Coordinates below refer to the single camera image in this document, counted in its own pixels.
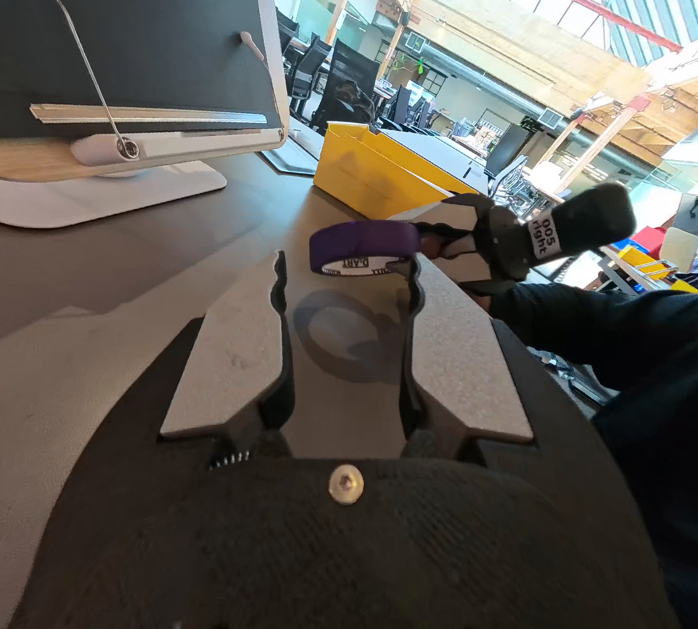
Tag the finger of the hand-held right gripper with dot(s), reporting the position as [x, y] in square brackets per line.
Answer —
[447, 214]
[463, 266]

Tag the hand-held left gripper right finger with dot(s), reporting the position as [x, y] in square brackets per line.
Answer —
[463, 362]

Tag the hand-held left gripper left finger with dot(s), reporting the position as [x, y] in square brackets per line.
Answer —
[229, 362]

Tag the purple masking tape roll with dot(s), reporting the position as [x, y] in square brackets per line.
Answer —
[360, 239]

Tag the yellow storage bin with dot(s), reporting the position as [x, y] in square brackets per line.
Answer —
[371, 171]

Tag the black computer monitor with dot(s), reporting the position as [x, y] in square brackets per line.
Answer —
[507, 149]

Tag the black office chair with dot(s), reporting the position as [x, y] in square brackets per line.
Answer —
[349, 78]

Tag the grey folded cloth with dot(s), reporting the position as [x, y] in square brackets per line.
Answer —
[289, 157]

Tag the black board book stand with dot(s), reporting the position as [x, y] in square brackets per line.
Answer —
[136, 12]

